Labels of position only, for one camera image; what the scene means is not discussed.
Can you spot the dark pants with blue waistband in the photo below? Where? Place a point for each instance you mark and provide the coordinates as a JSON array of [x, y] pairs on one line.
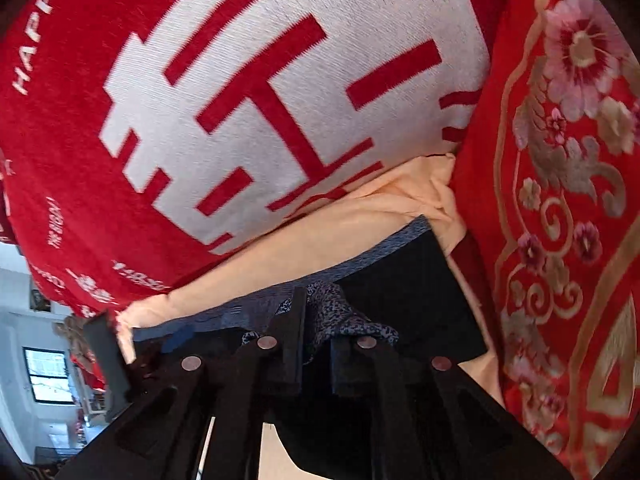
[[425, 300]]

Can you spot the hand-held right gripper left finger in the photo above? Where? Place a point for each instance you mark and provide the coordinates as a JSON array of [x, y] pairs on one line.
[[287, 350]]

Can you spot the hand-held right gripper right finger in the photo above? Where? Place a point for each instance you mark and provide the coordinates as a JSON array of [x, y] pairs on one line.
[[350, 365]]

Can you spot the red floral embroidered quilt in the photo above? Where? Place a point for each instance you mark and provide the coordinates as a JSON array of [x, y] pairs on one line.
[[500, 210]]

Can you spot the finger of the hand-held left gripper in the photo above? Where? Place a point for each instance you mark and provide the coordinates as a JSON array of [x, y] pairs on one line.
[[106, 355]]

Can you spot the red white printed blanket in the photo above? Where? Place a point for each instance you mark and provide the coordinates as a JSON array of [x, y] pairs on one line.
[[75, 160]]

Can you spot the cream cloth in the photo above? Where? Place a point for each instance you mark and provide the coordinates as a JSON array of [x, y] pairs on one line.
[[300, 250]]

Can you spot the window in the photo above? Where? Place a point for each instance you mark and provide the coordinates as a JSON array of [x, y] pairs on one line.
[[46, 375]]

